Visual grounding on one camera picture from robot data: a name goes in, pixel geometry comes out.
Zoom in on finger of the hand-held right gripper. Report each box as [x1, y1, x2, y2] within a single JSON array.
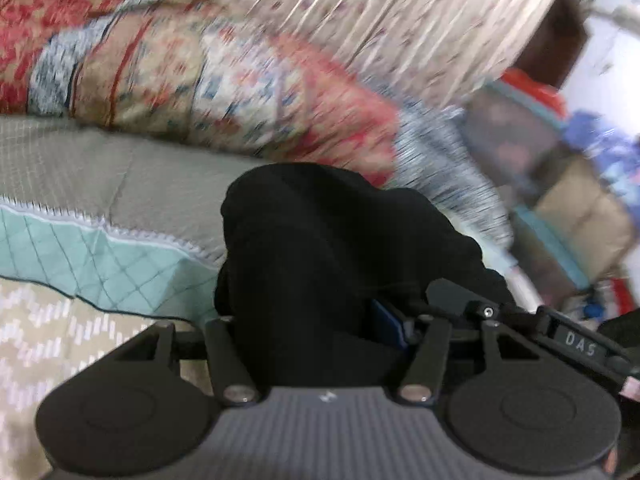
[[426, 279, 546, 333]]

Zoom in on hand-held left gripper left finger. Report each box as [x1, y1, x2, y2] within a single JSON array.
[[100, 317, 261, 407]]

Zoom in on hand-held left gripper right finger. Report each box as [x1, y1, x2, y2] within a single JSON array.
[[372, 300, 543, 403]]

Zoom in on black pants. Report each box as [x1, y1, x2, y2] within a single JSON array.
[[214, 162, 516, 392]]

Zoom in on teal-rimmed clear storage box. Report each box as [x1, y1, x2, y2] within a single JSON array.
[[507, 205, 593, 306]]

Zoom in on cluttered storage boxes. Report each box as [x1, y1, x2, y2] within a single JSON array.
[[534, 154, 637, 283]]

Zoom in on clear plastic storage box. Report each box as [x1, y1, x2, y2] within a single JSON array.
[[464, 80, 571, 203]]

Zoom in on blue printed bag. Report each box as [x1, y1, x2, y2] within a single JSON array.
[[567, 109, 640, 198]]

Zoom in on zigzag patterned bed sheet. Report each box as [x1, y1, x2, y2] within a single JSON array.
[[0, 115, 281, 480]]

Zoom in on orange cloth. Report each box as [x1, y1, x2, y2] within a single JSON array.
[[500, 67, 567, 108]]

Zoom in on patchwork floral quilt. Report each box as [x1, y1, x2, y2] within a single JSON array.
[[0, 0, 516, 256]]

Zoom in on dark brown furniture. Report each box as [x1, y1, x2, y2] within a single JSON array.
[[514, 0, 592, 92]]

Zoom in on pleated floral curtain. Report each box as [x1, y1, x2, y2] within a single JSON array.
[[165, 0, 577, 107]]

